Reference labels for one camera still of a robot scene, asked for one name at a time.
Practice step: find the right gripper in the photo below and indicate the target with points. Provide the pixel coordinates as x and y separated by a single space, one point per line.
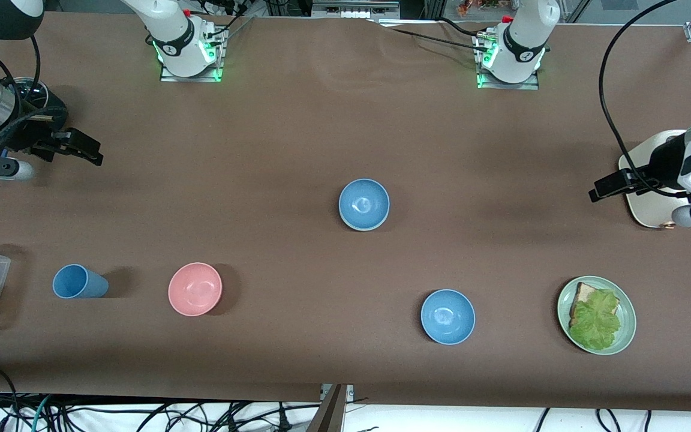
26 131

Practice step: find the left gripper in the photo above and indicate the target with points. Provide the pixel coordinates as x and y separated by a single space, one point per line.
664 161

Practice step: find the blue bowl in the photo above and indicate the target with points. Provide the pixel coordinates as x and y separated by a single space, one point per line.
363 204
447 316

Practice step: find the light green bowl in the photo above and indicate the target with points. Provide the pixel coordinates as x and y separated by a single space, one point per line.
364 229

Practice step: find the pink bowl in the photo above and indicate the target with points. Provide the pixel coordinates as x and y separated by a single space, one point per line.
195 288

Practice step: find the cream white toaster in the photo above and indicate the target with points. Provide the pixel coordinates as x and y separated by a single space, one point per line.
642 207

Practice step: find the glass lid with blue knob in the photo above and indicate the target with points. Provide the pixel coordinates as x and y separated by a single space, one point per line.
27 90

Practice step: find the toasted bread slice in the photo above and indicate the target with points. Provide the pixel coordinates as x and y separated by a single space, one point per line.
585 293

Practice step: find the light green plate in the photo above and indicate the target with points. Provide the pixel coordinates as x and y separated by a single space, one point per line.
628 318

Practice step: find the blue plastic cup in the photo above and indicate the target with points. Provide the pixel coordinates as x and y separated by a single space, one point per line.
80 281

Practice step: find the green lettuce leaf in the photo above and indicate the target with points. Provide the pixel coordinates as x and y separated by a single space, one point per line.
594 321

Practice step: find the white power strip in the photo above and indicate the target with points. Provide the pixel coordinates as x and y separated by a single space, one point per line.
225 7

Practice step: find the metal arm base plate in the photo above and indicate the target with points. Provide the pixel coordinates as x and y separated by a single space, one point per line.
507 86
171 77

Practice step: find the grey metal post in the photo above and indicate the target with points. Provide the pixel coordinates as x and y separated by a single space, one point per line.
330 414

